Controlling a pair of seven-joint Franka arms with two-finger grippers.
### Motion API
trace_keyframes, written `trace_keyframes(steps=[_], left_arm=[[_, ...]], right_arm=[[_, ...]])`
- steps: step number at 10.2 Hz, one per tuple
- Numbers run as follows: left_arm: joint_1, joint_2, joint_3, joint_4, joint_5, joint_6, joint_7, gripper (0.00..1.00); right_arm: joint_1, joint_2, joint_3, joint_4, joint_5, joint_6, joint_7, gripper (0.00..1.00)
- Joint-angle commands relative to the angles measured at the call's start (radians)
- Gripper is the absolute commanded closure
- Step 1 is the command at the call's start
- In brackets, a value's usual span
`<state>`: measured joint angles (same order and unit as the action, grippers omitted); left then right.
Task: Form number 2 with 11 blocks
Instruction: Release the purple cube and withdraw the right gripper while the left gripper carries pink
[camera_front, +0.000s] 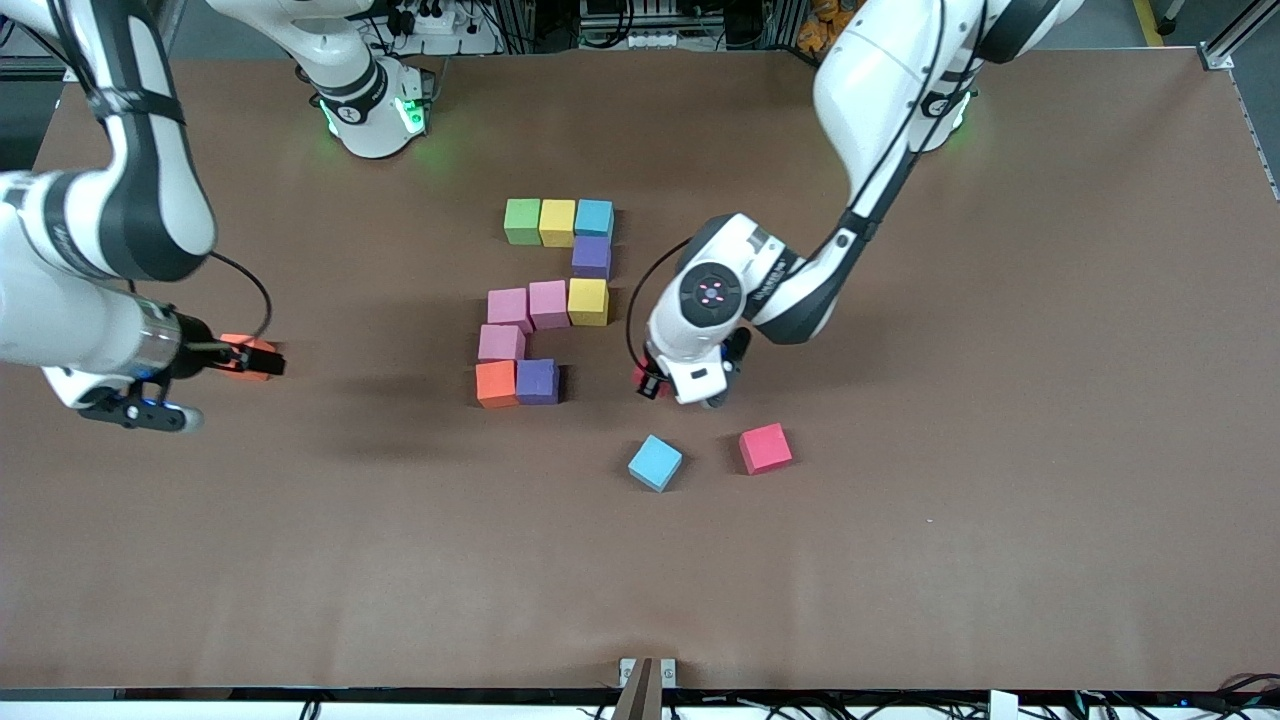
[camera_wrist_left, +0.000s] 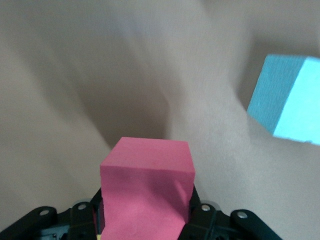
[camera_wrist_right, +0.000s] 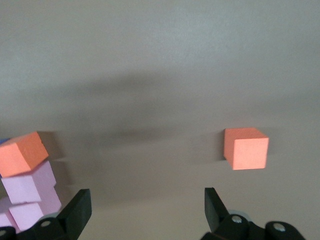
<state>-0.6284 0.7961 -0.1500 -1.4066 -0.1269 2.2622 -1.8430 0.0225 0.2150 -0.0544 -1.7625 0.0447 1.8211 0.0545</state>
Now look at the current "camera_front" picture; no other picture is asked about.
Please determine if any orange foam cube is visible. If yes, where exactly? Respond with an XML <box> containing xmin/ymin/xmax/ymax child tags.
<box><xmin>213</xmin><ymin>333</ymin><xmax>278</xmax><ymax>383</ymax></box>
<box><xmin>475</xmin><ymin>359</ymin><xmax>520</xmax><ymax>410</ymax></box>

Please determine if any yellow foam cube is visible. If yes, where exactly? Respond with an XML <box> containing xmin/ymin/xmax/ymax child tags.
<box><xmin>567</xmin><ymin>278</ymin><xmax>611</xmax><ymax>328</ymax></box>
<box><xmin>539</xmin><ymin>198</ymin><xmax>578</xmax><ymax>248</ymax></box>

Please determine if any purple foam cube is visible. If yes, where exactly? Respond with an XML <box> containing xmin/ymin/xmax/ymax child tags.
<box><xmin>515</xmin><ymin>358</ymin><xmax>562</xmax><ymax>407</ymax></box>
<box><xmin>571</xmin><ymin>235</ymin><xmax>613</xmax><ymax>281</ymax></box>

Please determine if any pink foam cube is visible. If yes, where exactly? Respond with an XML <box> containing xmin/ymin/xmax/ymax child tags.
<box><xmin>487</xmin><ymin>288</ymin><xmax>532</xmax><ymax>334</ymax></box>
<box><xmin>528</xmin><ymin>280</ymin><xmax>570</xmax><ymax>331</ymax></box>
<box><xmin>477</xmin><ymin>323</ymin><xmax>528</xmax><ymax>363</ymax></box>

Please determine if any green foam cube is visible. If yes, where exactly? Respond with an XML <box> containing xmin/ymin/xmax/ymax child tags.
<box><xmin>503</xmin><ymin>198</ymin><xmax>543</xmax><ymax>247</ymax></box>

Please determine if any brown paper table cover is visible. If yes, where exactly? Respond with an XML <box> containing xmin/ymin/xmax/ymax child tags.
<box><xmin>0</xmin><ymin>45</ymin><xmax>1280</xmax><ymax>696</ymax></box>

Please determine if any grey control box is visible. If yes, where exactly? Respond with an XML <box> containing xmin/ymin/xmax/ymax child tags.
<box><xmin>578</xmin><ymin>0</ymin><xmax>761</xmax><ymax>49</ymax></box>

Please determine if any bag of orange items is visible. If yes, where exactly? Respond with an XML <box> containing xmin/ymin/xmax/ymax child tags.
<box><xmin>797</xmin><ymin>0</ymin><xmax>866</xmax><ymax>53</ymax></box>

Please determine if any white power strip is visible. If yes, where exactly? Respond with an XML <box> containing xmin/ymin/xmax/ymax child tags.
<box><xmin>395</xmin><ymin>0</ymin><xmax>471</xmax><ymax>36</ymax></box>

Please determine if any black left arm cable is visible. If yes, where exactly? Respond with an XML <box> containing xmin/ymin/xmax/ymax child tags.
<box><xmin>626</xmin><ymin>0</ymin><xmax>991</xmax><ymax>373</ymax></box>

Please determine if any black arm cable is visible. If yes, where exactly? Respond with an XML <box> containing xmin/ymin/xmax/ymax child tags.
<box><xmin>626</xmin><ymin>0</ymin><xmax>991</xmax><ymax>373</ymax></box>
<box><xmin>205</xmin><ymin>250</ymin><xmax>274</xmax><ymax>343</ymax></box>

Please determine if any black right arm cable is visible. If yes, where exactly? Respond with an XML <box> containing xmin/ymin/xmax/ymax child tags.
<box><xmin>205</xmin><ymin>250</ymin><xmax>274</xmax><ymax>343</ymax></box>

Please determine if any grey metal camera bracket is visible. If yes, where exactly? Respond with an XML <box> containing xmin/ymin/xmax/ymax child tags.
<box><xmin>618</xmin><ymin>656</ymin><xmax>678</xmax><ymax>720</ymax></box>

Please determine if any aluminium frame profile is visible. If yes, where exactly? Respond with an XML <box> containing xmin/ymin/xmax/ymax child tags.
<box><xmin>1195</xmin><ymin>0</ymin><xmax>1280</xmax><ymax>201</ymax></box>

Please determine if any black cable loop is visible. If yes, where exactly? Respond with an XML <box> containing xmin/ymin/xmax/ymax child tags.
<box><xmin>1215</xmin><ymin>672</ymin><xmax>1280</xmax><ymax>706</ymax></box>

